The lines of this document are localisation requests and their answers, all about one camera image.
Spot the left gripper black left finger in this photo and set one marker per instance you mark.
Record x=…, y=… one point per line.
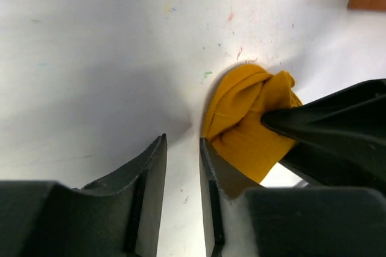
x=115, y=215

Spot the mustard yellow sock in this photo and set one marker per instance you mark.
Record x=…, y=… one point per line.
x=232, y=122

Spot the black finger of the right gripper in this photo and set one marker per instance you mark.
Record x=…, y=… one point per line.
x=340, y=138

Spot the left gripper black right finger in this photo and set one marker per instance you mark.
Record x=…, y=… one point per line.
x=340, y=211

